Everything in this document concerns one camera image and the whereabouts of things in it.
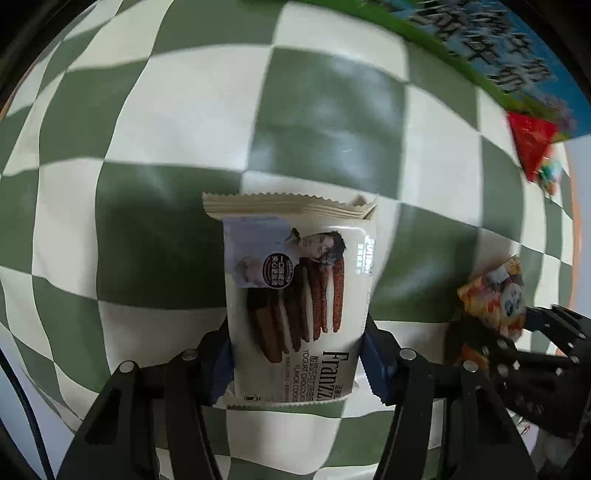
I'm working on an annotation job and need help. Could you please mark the green white checkered mat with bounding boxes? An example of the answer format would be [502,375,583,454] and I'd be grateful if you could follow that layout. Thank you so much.
[0,0,578,480]

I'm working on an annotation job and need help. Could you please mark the cardboard box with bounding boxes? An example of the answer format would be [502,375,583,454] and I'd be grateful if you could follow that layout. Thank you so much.
[379,0,587,141]

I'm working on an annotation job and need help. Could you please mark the small red snack packet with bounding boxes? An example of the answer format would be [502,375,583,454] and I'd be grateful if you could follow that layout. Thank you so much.
[507,112,559,183]

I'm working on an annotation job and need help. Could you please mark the orange panda snack packet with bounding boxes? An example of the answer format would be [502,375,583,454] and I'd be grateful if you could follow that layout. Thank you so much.
[455,255,527,365]

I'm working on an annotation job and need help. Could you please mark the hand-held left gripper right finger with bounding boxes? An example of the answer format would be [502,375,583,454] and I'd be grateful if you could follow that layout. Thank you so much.
[361,314,540,480]

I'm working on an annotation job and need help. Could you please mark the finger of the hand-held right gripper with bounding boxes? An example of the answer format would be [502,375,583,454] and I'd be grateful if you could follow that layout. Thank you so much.
[522,304,591,370]
[445,323,591,437]

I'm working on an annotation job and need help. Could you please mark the black cable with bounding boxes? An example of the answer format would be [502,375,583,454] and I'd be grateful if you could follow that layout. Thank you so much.
[0,348,52,480]

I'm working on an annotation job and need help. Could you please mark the green colourful candy bag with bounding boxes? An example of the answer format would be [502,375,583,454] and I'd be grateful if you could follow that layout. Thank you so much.
[536,145,566,197]

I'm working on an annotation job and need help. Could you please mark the white chocolate cookie packet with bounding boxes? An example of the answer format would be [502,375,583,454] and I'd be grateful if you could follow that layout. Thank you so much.
[202,191,379,409]

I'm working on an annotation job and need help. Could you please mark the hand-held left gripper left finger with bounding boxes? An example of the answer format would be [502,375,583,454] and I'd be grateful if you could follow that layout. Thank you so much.
[55,316,234,480]

